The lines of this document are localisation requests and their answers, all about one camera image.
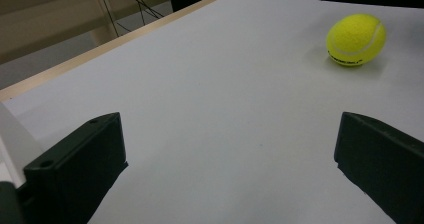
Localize white foam board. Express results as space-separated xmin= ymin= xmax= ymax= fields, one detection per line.
xmin=1 ymin=0 xmax=424 ymax=224

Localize black hanging cables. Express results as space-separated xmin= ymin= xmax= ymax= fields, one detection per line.
xmin=99 ymin=0 xmax=165 ymax=38

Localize light wooden shelf unit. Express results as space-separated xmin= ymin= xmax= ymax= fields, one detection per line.
xmin=0 ymin=0 xmax=172 ymax=66

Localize yellow tennis ball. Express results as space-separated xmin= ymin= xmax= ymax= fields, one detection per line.
xmin=325 ymin=13 xmax=388 ymax=68

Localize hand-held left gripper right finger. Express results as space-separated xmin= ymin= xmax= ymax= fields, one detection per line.
xmin=333 ymin=111 xmax=424 ymax=224

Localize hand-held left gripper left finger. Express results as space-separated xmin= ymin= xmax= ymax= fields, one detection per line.
xmin=16 ymin=111 xmax=129 ymax=224

